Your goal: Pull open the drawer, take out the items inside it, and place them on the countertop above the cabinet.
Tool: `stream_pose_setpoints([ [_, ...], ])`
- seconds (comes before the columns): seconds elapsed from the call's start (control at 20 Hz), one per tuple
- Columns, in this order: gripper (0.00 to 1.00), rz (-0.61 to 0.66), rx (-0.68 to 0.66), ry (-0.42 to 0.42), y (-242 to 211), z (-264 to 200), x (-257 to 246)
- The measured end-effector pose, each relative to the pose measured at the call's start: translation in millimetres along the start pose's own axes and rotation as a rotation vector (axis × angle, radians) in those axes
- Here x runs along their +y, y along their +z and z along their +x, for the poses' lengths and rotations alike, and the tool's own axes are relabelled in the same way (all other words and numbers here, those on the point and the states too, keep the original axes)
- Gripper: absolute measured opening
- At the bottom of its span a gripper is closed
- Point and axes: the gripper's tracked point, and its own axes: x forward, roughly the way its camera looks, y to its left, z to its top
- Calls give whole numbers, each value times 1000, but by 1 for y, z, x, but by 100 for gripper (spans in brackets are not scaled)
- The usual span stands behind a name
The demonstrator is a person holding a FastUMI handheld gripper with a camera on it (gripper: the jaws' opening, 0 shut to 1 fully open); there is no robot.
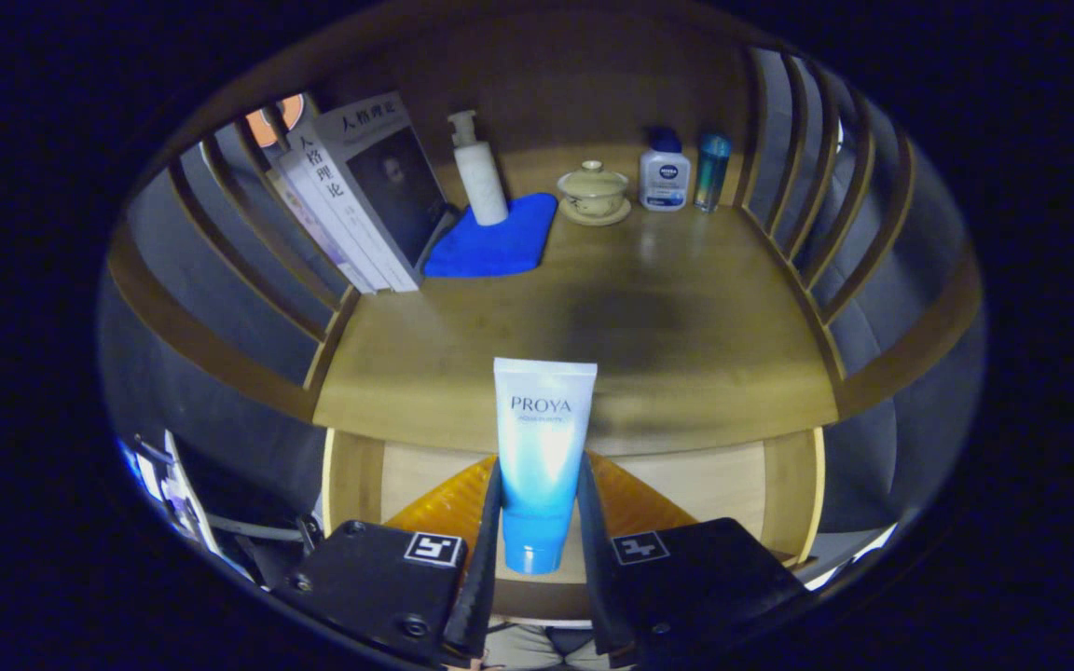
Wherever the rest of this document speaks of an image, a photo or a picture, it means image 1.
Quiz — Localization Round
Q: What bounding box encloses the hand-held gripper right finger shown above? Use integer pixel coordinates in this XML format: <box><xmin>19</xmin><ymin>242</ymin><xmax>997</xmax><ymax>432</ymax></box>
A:
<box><xmin>576</xmin><ymin>451</ymin><xmax>813</xmax><ymax>658</ymax></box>

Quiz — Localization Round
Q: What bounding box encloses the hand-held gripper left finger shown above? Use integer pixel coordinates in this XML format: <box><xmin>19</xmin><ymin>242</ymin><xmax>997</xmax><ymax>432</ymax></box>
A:
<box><xmin>271</xmin><ymin>455</ymin><xmax>505</xmax><ymax>667</ymax></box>

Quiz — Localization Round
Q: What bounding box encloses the white and blue cream tube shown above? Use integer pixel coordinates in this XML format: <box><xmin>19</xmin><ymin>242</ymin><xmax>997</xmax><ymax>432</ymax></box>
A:
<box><xmin>493</xmin><ymin>357</ymin><xmax>599</xmax><ymax>576</ymax></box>

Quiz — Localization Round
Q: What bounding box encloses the brown wooden drawer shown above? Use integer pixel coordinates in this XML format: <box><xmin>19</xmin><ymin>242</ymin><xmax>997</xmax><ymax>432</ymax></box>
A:
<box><xmin>321</xmin><ymin>427</ymin><xmax>825</xmax><ymax>621</ymax></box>

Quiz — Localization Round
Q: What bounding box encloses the wooden countertop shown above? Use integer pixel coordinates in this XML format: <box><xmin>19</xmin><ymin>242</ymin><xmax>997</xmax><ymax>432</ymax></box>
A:
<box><xmin>313</xmin><ymin>144</ymin><xmax>841</xmax><ymax>458</ymax></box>

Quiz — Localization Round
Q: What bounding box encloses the brown wooden cabinet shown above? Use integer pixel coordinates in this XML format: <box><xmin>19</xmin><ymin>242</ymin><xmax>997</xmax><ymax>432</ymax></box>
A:
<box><xmin>106</xmin><ymin>0</ymin><xmax>985</xmax><ymax>430</ymax></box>

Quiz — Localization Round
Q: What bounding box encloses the person's grey clothing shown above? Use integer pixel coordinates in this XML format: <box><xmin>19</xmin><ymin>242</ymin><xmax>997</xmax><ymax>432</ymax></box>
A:
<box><xmin>481</xmin><ymin>623</ymin><xmax>617</xmax><ymax>671</ymax></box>

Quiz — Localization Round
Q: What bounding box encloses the blue cloth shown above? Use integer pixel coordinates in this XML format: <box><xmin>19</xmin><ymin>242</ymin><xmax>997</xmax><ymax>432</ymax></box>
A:
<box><xmin>422</xmin><ymin>192</ymin><xmax>559</xmax><ymax>279</ymax></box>

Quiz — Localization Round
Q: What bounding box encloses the thin white book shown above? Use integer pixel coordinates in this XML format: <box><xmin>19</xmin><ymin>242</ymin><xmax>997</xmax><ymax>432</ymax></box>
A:
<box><xmin>274</xmin><ymin>149</ymin><xmax>389</xmax><ymax>294</ymax></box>

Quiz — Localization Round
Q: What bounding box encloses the beige lidded ceramic teacup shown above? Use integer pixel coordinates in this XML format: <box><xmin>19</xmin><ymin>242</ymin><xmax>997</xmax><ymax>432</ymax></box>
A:
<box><xmin>556</xmin><ymin>159</ymin><xmax>633</xmax><ymax>227</ymax></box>

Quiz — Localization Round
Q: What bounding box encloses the thin pale purple book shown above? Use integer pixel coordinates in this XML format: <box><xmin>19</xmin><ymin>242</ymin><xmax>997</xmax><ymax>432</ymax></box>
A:
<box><xmin>265</xmin><ymin>168</ymin><xmax>375</xmax><ymax>295</ymax></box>

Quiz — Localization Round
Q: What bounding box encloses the white pump bottle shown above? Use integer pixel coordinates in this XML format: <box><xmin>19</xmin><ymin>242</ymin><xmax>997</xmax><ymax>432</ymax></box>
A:
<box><xmin>447</xmin><ymin>110</ymin><xmax>510</xmax><ymax>226</ymax></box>

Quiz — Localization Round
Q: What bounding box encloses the white lotion bottle blue cap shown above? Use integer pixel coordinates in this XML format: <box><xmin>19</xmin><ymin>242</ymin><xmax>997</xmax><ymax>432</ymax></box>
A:
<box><xmin>639</xmin><ymin>127</ymin><xmax>692</xmax><ymax>212</ymax></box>

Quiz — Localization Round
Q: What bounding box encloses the white book with dark cover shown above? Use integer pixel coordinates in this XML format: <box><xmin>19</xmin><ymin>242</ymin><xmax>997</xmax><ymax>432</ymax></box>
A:
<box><xmin>287</xmin><ymin>90</ymin><xmax>459</xmax><ymax>292</ymax></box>

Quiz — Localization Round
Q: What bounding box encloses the teal bottle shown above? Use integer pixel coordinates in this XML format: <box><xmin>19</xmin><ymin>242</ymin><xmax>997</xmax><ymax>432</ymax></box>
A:
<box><xmin>694</xmin><ymin>131</ymin><xmax>733</xmax><ymax>213</ymax></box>

